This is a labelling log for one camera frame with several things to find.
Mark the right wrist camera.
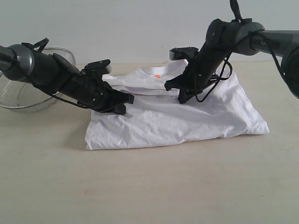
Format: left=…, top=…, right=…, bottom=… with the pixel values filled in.
left=169, top=47, right=199, bottom=61

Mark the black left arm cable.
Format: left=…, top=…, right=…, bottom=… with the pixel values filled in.
left=21, top=37, right=85, bottom=109

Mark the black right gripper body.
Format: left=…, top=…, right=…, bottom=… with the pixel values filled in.
left=180, top=56, right=224, bottom=93

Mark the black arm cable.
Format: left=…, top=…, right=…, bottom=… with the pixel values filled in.
left=21, top=37, right=85, bottom=109
left=195, top=0, right=288, bottom=103

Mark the metal wire mesh basket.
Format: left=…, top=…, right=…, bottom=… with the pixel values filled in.
left=0, top=43, right=76, bottom=112

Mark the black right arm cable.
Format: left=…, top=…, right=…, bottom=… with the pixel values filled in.
left=195, top=0, right=288, bottom=103

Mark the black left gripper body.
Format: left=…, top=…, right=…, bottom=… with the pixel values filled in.
left=60, top=74, right=115, bottom=112

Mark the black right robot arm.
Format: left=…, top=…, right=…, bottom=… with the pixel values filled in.
left=164, top=19, right=299, bottom=104

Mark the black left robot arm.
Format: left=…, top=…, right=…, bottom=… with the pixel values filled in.
left=0, top=43, right=134, bottom=115

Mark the white t-shirt red print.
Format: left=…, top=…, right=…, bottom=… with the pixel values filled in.
left=85, top=60, right=269, bottom=150

